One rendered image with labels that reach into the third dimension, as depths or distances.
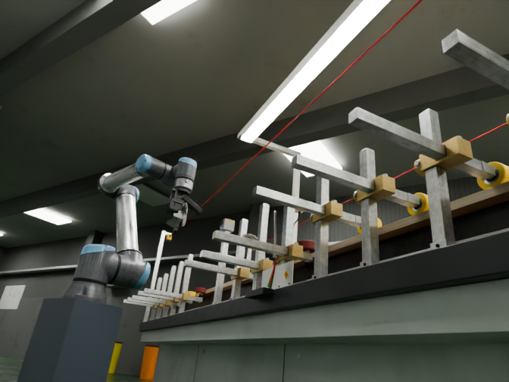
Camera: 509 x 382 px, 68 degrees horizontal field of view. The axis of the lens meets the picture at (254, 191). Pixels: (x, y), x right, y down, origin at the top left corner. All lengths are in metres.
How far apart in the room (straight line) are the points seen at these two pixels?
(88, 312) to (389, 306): 1.25
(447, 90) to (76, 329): 3.85
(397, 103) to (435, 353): 3.46
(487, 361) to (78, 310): 1.46
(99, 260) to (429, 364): 1.41
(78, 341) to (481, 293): 1.48
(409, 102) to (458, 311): 3.58
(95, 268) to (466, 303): 1.51
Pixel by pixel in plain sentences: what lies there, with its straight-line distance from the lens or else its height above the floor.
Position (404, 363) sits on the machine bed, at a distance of 1.34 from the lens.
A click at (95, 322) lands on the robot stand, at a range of 1.85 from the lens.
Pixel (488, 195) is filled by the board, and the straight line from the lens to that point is 1.17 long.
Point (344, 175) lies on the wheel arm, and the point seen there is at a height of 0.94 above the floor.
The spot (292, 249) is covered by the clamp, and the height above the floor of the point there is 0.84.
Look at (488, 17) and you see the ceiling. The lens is 4.14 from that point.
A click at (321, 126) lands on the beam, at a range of 4.63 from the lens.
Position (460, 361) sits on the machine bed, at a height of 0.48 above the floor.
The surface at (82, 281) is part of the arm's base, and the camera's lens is 1.90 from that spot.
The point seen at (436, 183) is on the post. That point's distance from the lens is 1.05.
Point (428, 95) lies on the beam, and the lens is 4.40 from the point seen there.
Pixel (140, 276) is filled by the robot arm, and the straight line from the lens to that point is 2.00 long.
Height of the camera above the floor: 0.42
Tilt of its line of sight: 25 degrees up
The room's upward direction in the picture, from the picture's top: 6 degrees clockwise
